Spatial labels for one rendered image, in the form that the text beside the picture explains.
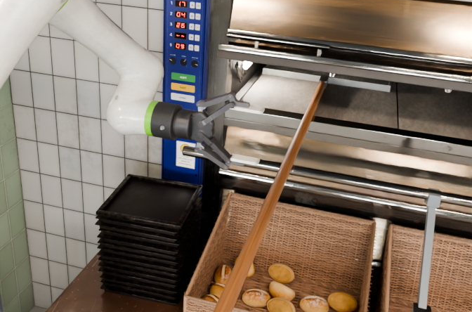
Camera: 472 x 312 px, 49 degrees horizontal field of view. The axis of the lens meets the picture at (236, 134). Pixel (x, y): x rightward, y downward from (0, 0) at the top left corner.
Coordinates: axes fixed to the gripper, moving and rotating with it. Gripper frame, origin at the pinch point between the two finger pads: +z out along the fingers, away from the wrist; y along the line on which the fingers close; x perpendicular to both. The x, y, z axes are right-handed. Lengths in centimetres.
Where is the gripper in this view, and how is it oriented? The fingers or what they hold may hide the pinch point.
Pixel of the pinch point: (256, 136)
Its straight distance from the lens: 126.6
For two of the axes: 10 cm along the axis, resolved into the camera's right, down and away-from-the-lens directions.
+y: -0.7, 9.2, 3.9
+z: 9.6, 1.7, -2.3
